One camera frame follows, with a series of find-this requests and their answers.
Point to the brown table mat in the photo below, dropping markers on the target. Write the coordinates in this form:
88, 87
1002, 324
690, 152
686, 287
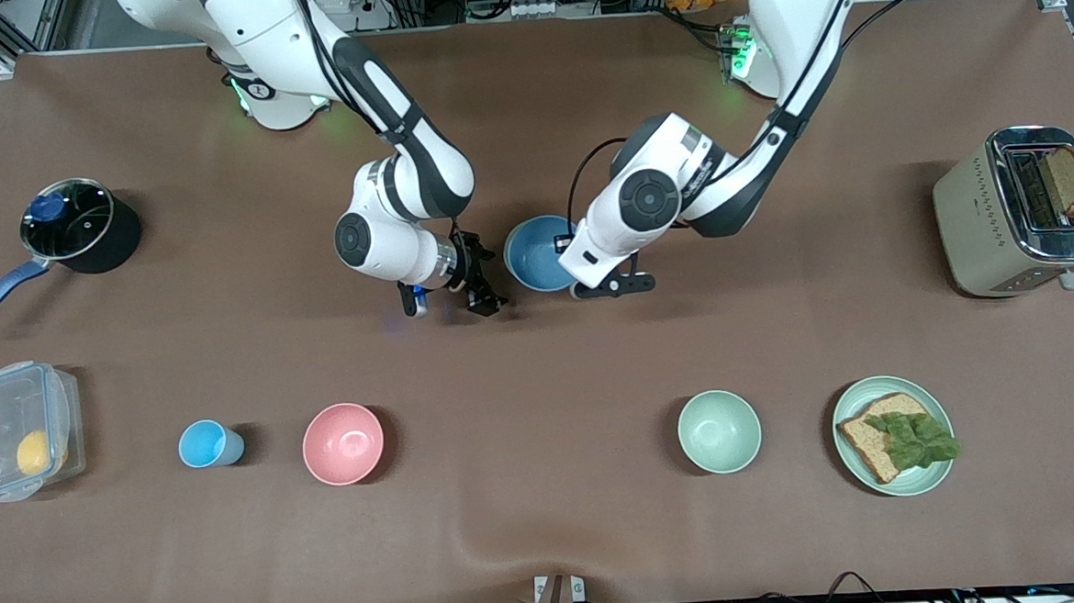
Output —
544, 430

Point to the glass lid with blue knob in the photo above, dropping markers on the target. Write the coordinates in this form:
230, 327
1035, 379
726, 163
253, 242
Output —
83, 224

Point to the white power strip with plugs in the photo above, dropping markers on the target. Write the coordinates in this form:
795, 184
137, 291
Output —
366, 16

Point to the light green bowl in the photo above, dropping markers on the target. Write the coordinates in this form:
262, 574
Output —
718, 431

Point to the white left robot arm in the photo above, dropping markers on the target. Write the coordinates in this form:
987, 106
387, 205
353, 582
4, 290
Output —
798, 12

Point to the beige metal toaster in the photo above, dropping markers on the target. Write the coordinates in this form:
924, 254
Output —
970, 224

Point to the yellow lemon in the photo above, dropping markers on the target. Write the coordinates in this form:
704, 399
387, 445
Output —
35, 453

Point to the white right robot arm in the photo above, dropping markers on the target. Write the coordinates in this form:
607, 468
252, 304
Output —
275, 30

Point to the blue plastic cup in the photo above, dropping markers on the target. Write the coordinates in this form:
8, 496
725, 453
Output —
203, 444

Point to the green lettuce leaf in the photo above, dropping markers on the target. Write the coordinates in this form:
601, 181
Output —
917, 442

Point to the blue bowl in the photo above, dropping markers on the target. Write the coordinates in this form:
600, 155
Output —
535, 256

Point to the metal table clamp bracket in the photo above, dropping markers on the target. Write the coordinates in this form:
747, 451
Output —
578, 589

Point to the brown toast slice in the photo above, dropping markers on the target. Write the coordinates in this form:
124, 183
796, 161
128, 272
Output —
1068, 177

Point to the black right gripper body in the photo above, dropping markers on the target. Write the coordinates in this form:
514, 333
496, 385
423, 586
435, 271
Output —
472, 266

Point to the wholegrain bread slice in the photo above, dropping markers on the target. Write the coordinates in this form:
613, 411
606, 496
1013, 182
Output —
861, 436

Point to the pink bowl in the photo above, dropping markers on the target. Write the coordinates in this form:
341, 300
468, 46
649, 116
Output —
343, 444

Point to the light green plate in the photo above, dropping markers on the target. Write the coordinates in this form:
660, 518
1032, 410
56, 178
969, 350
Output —
873, 390

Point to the long white power strip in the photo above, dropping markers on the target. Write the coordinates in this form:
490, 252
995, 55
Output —
531, 10

